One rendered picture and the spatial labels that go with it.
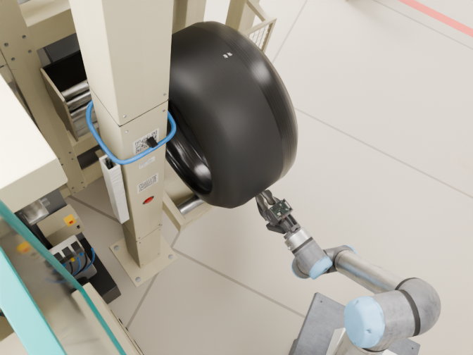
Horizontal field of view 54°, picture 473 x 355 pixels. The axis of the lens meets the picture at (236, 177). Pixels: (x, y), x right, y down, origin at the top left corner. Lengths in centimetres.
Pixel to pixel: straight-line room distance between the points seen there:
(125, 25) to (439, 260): 263
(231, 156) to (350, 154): 186
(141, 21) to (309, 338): 157
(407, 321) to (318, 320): 91
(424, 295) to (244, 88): 71
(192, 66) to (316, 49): 218
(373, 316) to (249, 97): 65
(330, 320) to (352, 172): 122
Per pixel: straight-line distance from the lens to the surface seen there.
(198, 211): 179
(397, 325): 121
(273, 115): 135
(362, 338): 121
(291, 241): 161
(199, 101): 128
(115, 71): 86
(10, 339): 135
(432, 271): 308
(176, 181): 189
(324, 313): 210
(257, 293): 265
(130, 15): 78
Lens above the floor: 257
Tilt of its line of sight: 66 degrees down
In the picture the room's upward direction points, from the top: 24 degrees clockwise
